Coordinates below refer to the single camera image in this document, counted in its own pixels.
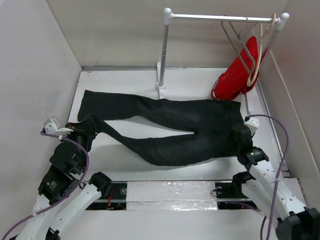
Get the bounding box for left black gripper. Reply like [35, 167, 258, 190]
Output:
[60, 115, 99, 171]

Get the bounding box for black trousers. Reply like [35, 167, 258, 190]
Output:
[77, 90, 244, 167]

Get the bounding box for grey wire hanger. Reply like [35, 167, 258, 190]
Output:
[220, 16, 258, 75]

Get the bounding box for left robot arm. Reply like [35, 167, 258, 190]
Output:
[13, 116, 113, 240]

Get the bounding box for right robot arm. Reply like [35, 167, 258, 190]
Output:
[231, 124, 320, 240]

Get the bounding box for wooden hanger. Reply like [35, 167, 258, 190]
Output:
[246, 13, 277, 87]

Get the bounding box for red garment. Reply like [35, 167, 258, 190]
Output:
[210, 36, 259, 101]

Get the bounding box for silver foil tape strip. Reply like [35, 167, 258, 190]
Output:
[126, 180, 218, 212]

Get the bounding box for white clothes rack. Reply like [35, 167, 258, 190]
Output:
[154, 7, 290, 118]

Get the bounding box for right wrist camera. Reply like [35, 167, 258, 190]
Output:
[244, 116, 260, 137]

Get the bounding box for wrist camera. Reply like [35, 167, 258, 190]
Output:
[244, 116, 260, 137]
[43, 116, 74, 136]

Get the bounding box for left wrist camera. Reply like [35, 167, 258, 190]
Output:
[43, 116, 74, 136]

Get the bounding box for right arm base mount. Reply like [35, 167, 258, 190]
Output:
[211, 172, 259, 211]

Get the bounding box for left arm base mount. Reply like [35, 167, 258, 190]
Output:
[86, 181, 128, 211]

